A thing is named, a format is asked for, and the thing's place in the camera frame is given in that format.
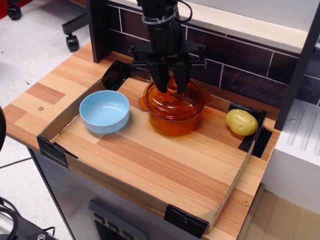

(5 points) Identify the black braided cable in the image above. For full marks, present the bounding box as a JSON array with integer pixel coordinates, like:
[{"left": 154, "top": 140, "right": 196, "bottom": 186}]
[{"left": 0, "top": 196, "right": 56, "bottom": 240}]

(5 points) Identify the black office chair base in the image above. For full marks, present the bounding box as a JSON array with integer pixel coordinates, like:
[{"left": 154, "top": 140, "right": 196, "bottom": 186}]
[{"left": 62, "top": 13, "right": 88, "bottom": 52}]

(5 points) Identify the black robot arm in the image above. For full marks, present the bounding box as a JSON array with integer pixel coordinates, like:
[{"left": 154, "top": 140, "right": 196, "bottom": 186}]
[{"left": 129, "top": 0, "right": 207, "bottom": 94}]

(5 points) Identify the light blue bowl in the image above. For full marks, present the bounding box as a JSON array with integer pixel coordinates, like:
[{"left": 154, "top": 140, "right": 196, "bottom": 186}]
[{"left": 79, "top": 90, "right": 130, "bottom": 135}]

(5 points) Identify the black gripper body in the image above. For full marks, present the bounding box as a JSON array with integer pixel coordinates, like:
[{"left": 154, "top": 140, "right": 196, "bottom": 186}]
[{"left": 129, "top": 18, "right": 207, "bottom": 70}]

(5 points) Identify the orange transparent pot lid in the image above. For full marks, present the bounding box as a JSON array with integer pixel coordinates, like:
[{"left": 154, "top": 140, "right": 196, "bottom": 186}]
[{"left": 139, "top": 79, "right": 212, "bottom": 120}]

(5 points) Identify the cardboard fence with black tape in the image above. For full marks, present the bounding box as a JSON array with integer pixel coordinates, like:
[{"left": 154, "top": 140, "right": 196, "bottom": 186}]
[{"left": 37, "top": 60, "right": 280, "bottom": 240}]

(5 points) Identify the black caster wheel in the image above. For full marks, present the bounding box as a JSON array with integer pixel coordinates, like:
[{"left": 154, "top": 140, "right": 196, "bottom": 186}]
[{"left": 7, "top": 0, "right": 22, "bottom": 21}]

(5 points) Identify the yellow plastic potato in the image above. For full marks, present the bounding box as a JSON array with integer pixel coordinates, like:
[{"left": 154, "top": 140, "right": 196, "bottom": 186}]
[{"left": 225, "top": 109, "right": 258, "bottom": 136}]

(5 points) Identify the orange transparent pot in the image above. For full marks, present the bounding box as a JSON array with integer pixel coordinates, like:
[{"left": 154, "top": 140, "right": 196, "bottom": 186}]
[{"left": 138, "top": 97, "right": 204, "bottom": 136}]

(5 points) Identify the black oven control panel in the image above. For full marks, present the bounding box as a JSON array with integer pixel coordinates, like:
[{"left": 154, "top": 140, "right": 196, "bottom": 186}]
[{"left": 88, "top": 198, "right": 149, "bottom": 240}]

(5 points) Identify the white toy sink unit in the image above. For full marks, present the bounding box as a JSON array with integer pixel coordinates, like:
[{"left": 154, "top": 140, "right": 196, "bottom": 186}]
[{"left": 262, "top": 99, "right": 320, "bottom": 214}]

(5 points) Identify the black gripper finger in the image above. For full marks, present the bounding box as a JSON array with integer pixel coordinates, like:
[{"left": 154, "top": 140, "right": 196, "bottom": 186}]
[
  {"left": 173, "top": 61, "right": 191, "bottom": 93},
  {"left": 147, "top": 60, "right": 170, "bottom": 93}
]

